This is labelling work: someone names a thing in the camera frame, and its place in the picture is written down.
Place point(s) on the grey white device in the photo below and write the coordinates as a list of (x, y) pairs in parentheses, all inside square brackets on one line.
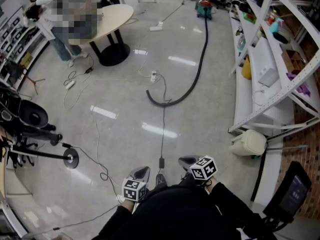
[(268, 77)]

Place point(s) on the person's left forearm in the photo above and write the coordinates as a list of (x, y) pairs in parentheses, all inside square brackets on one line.
[(112, 221)]

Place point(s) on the white perforated metal shelving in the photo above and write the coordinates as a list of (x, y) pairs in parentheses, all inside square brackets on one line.
[(243, 96)]

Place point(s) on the wooden box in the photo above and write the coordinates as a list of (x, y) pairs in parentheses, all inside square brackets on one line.
[(291, 61)]

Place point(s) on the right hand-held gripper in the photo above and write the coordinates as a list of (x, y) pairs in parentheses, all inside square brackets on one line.
[(203, 170)]

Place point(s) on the person's black clothed torso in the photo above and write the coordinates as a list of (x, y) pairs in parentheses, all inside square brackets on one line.
[(175, 214)]

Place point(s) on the red and green vacuum cleaner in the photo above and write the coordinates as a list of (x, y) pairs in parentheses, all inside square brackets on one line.
[(203, 9)]

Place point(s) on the green snack packet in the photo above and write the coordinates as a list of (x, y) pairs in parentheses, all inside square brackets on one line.
[(250, 17)]

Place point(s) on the black pouch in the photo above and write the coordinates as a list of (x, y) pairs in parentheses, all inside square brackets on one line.
[(280, 37)]

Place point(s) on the black display screen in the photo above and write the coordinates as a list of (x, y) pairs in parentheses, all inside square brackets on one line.
[(292, 191)]

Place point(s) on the person's right shoe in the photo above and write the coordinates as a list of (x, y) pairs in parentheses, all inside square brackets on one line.
[(185, 178)]

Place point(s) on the yellow container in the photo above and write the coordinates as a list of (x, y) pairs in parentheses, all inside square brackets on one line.
[(246, 70)]

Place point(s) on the teal spray bottle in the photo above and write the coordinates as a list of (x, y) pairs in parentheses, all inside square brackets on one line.
[(275, 26)]

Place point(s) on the round wooden table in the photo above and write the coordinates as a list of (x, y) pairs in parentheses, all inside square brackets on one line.
[(112, 19)]

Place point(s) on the black shell backpack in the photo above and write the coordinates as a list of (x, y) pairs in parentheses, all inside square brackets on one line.
[(27, 109)]

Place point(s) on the person's left shoe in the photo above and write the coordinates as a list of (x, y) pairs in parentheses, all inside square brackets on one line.
[(161, 181)]

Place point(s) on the white display shelf unit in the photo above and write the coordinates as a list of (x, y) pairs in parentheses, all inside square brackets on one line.
[(43, 40)]

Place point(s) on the person's shoe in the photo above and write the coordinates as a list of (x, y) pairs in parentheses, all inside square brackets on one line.
[(161, 181), (185, 178)]

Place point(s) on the red tripod legs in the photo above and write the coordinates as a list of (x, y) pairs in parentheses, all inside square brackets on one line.
[(35, 82)]

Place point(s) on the person's right forearm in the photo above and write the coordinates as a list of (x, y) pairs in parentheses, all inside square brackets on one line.
[(230, 201)]

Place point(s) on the black power adapter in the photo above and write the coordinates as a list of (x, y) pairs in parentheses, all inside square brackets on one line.
[(88, 70)]

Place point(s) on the purple cloth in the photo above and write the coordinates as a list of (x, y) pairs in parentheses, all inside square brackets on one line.
[(291, 75), (303, 90)]

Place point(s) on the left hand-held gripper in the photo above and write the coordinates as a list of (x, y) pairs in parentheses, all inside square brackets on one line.
[(130, 192)]

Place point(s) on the white trash bin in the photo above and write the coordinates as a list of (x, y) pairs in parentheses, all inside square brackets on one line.
[(250, 141)]

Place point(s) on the black stand with round base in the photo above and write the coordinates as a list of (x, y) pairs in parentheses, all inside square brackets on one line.
[(71, 157)]

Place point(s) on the orange bottle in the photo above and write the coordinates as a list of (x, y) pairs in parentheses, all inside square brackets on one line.
[(271, 20)]

